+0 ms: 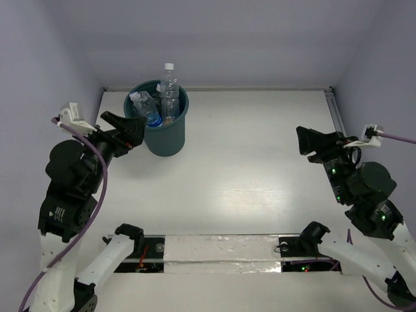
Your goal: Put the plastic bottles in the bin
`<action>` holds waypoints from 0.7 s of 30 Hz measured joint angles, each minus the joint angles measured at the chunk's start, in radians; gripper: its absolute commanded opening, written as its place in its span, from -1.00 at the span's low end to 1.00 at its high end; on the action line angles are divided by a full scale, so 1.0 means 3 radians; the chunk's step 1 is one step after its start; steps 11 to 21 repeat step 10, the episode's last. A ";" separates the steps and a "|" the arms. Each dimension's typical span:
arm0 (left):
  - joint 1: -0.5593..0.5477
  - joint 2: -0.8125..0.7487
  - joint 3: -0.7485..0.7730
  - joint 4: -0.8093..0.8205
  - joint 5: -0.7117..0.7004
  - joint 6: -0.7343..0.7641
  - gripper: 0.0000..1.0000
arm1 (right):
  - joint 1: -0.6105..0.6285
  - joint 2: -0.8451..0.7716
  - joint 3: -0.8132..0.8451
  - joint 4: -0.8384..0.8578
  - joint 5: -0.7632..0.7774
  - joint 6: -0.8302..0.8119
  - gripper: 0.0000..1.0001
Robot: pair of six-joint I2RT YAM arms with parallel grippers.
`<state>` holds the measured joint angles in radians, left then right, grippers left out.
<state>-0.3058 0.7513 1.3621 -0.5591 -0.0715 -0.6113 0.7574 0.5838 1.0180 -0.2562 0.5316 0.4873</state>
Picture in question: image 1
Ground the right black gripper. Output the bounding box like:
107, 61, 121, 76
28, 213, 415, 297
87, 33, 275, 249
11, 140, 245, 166
292, 123, 355, 202

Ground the blue label bottle white cap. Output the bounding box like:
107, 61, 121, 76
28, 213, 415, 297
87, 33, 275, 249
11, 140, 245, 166
146, 112, 163, 127

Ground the clear ribbed bottle white cap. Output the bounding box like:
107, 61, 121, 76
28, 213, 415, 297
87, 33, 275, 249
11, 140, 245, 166
129, 91, 159, 118

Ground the clear crushed bottle white cap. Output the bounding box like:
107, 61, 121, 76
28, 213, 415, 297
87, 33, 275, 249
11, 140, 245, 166
161, 63, 180, 122

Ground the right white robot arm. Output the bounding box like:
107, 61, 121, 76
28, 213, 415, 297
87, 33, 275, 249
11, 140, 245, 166
294, 126, 415, 311

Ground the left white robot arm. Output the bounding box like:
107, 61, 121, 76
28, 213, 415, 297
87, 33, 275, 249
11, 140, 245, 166
19, 109, 146, 311

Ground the dark green plastic bin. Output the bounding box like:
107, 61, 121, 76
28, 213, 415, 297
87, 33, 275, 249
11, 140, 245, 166
123, 80, 189, 157

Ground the silver foil strip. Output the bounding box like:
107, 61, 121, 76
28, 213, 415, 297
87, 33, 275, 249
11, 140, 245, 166
163, 235, 281, 274

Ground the aluminium rail right edge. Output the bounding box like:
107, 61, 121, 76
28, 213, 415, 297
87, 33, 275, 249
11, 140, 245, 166
324, 88, 346, 135

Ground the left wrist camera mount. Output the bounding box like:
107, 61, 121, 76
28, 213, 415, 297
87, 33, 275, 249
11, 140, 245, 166
51, 102, 97, 136

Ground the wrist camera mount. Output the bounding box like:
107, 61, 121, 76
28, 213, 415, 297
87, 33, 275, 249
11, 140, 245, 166
51, 102, 97, 136
344, 124, 384, 148

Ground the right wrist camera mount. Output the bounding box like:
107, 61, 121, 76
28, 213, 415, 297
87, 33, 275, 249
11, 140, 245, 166
344, 124, 384, 148

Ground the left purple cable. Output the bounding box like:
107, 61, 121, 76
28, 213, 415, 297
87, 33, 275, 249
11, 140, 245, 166
18, 119, 109, 312

